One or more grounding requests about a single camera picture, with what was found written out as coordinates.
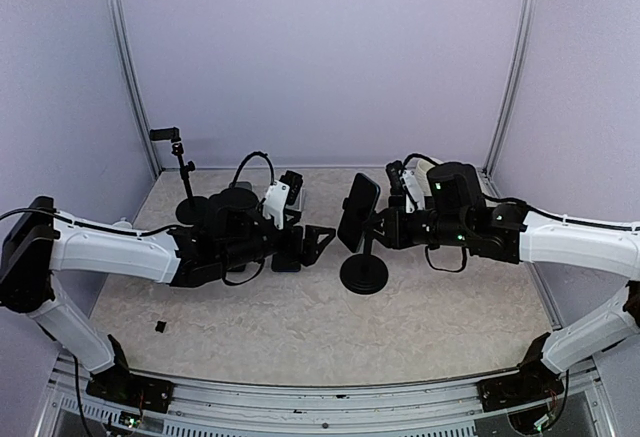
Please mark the black round base phone stand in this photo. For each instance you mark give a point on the black round base phone stand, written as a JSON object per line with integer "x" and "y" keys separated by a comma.
{"x": 241, "y": 185}

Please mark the black tall stand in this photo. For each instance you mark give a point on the black tall stand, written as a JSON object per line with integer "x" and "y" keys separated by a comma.
{"x": 364, "y": 273}
{"x": 187, "y": 187}

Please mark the light blue cup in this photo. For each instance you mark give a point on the light blue cup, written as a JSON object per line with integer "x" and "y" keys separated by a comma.
{"x": 122, "y": 222}

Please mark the silver folding phone stand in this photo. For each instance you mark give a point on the silver folding phone stand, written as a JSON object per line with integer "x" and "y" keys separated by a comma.
{"x": 295, "y": 202}

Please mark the white cup back right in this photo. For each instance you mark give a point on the white cup back right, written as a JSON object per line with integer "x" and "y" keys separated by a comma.
{"x": 420, "y": 172}

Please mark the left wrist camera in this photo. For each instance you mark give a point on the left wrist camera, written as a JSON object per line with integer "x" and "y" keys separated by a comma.
{"x": 275, "y": 199}

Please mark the small black clip piece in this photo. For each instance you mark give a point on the small black clip piece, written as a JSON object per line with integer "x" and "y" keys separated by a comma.
{"x": 160, "y": 326}

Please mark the aluminium corner post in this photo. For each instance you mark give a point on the aluminium corner post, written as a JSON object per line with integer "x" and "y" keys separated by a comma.
{"x": 515, "y": 72}
{"x": 133, "y": 91}

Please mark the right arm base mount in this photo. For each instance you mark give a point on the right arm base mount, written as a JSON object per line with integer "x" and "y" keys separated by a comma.
{"x": 517, "y": 389}

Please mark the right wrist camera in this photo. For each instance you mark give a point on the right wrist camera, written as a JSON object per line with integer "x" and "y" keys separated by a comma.
{"x": 405, "y": 191}

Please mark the aluminium front rail frame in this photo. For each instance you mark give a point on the aluminium front rail frame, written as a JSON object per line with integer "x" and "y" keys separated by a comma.
{"x": 450, "y": 407}

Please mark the black phone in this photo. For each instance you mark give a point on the black phone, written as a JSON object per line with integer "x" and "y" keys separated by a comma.
{"x": 283, "y": 264}

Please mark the right aluminium corner post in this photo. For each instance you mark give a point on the right aluminium corner post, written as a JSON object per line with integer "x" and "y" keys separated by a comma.
{"x": 515, "y": 72}

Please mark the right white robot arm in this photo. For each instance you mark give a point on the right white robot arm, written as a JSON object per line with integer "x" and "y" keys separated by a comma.
{"x": 456, "y": 213}

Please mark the left aluminium corner post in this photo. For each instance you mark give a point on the left aluminium corner post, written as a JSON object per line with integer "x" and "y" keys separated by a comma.
{"x": 133, "y": 91}

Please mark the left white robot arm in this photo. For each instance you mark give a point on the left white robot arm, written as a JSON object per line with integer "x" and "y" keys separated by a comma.
{"x": 214, "y": 235}

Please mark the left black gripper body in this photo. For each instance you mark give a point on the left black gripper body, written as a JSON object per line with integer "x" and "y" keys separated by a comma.
{"x": 290, "y": 247}

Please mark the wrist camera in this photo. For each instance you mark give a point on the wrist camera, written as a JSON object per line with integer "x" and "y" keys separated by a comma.
{"x": 275, "y": 199}
{"x": 405, "y": 191}

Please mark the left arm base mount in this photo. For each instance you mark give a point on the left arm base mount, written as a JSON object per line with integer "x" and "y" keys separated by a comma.
{"x": 140, "y": 392}

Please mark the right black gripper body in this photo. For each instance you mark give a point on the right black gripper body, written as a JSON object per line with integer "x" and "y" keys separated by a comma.
{"x": 402, "y": 238}

